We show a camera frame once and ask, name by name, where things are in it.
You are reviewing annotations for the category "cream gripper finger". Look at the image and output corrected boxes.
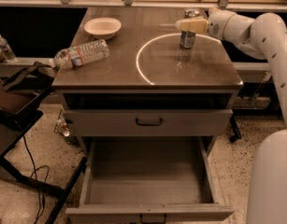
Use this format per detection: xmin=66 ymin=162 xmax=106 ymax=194
xmin=176 ymin=19 xmax=208 ymax=34

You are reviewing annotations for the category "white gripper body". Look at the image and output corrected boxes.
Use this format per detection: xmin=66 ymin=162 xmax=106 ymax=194
xmin=208 ymin=7 xmax=236 ymax=41

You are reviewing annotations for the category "silver blue redbull can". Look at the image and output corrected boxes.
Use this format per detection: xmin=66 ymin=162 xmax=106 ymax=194
xmin=180 ymin=8 xmax=200 ymax=49

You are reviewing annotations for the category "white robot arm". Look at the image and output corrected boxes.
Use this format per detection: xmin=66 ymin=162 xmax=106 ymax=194
xmin=176 ymin=7 xmax=287 ymax=224

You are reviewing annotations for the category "grey drawer cabinet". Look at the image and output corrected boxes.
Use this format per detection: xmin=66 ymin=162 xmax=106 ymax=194
xmin=51 ymin=7 xmax=244 ymax=224

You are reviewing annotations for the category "closed grey upper drawer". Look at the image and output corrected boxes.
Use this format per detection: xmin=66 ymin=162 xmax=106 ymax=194
xmin=64 ymin=109 xmax=233 ymax=137

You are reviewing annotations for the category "open grey lower drawer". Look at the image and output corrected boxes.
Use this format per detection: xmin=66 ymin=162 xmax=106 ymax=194
xmin=66 ymin=138 xmax=233 ymax=224

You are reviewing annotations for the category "white paper bowl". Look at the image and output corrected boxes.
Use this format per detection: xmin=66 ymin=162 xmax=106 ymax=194
xmin=84 ymin=18 xmax=122 ymax=40

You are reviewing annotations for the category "black caster wheel leg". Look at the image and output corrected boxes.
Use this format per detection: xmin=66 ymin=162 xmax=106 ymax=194
xmin=229 ymin=116 xmax=241 ymax=143

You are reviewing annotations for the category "clear plastic water bottle lying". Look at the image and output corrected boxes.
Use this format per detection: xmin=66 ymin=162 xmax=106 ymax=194
xmin=49 ymin=39 xmax=109 ymax=69

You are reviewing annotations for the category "plastic bottle on floor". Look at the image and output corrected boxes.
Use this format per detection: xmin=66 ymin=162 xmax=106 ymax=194
xmin=54 ymin=110 xmax=70 ymax=137

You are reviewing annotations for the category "small upright water bottle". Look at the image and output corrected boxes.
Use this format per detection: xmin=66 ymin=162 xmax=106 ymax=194
xmin=0 ymin=35 xmax=17 ymax=63

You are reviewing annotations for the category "black side table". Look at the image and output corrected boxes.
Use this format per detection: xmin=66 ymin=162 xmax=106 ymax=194
xmin=0 ymin=110 xmax=87 ymax=224

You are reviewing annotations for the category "dark bag with straps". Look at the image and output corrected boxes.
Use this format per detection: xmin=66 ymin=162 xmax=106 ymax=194
xmin=0 ymin=62 xmax=54 ymax=122

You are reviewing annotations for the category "black cable on floor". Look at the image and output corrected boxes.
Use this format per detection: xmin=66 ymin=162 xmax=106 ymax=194
xmin=22 ymin=133 xmax=50 ymax=224

